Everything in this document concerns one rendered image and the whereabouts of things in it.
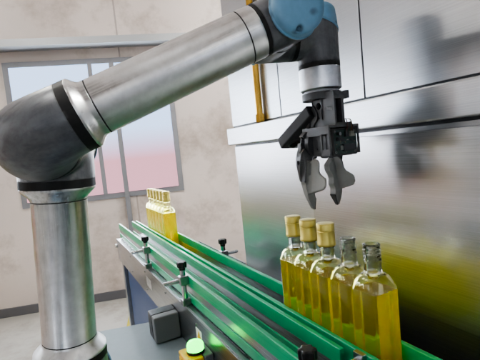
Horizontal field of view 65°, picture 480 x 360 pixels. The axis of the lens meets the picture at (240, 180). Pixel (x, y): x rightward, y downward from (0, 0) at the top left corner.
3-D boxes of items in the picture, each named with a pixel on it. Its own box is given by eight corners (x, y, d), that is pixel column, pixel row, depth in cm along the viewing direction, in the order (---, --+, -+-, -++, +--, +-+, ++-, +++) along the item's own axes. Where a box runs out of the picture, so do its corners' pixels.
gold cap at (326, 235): (339, 244, 73) (338, 222, 73) (326, 248, 72) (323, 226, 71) (327, 241, 76) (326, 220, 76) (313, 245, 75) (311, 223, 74)
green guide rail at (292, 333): (347, 391, 66) (343, 347, 65) (343, 393, 65) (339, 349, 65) (135, 234, 221) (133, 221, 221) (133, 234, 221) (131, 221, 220)
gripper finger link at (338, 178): (354, 206, 70) (341, 158, 68) (332, 204, 75) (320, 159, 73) (366, 200, 71) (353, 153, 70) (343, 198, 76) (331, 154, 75)
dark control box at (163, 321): (181, 337, 119) (178, 311, 119) (156, 346, 116) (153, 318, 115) (173, 328, 127) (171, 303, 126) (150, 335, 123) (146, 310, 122)
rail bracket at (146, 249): (153, 269, 152) (148, 236, 151) (134, 273, 149) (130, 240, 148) (150, 266, 156) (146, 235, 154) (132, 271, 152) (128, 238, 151)
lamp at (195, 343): (207, 352, 95) (206, 341, 94) (190, 358, 93) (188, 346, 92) (201, 345, 99) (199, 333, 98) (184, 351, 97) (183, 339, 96)
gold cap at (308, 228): (314, 242, 77) (313, 221, 76) (298, 241, 78) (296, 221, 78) (319, 238, 80) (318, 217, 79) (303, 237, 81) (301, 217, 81)
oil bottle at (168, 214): (180, 252, 173) (173, 191, 171) (168, 254, 170) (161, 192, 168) (176, 249, 178) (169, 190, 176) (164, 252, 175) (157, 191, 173)
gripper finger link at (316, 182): (318, 210, 66) (323, 157, 66) (297, 207, 71) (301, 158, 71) (331, 211, 67) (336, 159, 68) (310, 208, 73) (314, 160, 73)
